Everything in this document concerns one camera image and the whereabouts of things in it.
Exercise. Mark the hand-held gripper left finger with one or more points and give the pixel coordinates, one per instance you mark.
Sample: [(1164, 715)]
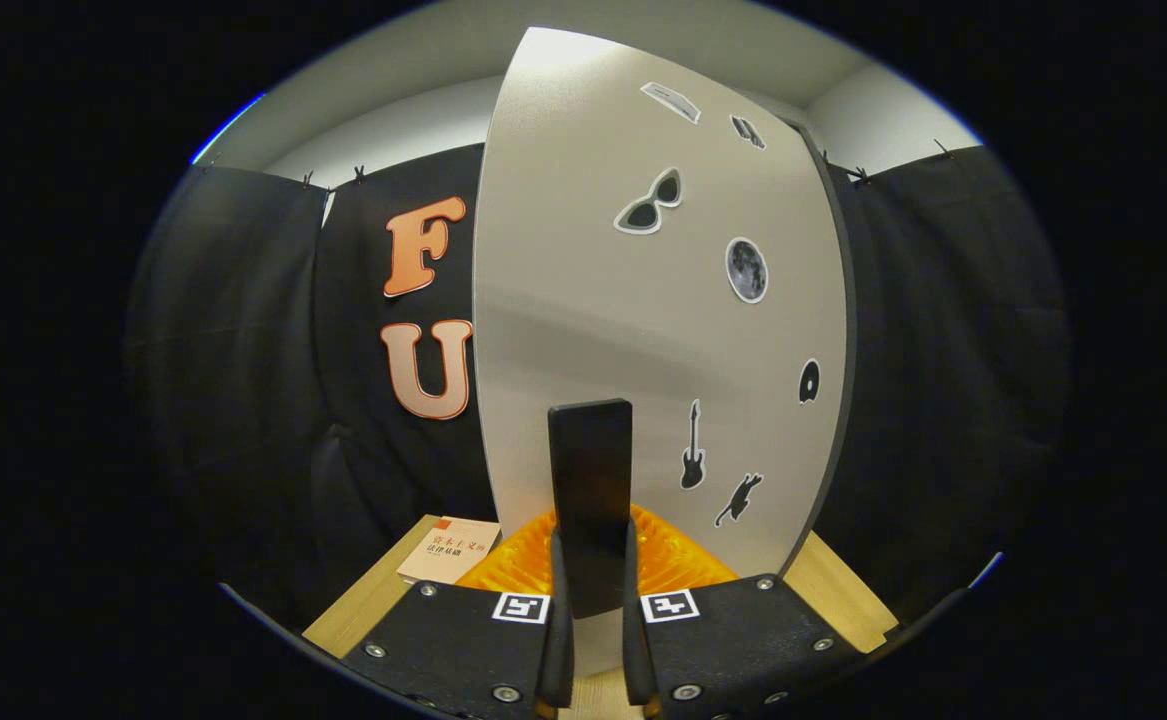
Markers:
[(463, 640)]

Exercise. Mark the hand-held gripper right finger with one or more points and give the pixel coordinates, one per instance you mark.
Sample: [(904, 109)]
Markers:
[(733, 640)]

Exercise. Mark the white book with red cover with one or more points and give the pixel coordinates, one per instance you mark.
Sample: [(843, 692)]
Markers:
[(448, 550)]

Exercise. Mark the beige shoe cabinet door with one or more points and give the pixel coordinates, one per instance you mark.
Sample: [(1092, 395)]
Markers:
[(583, 300)]

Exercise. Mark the black backdrop cloth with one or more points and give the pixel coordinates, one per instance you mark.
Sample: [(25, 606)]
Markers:
[(243, 380)]

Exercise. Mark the row of black cloth clips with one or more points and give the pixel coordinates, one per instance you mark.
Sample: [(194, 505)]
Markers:
[(359, 174)]

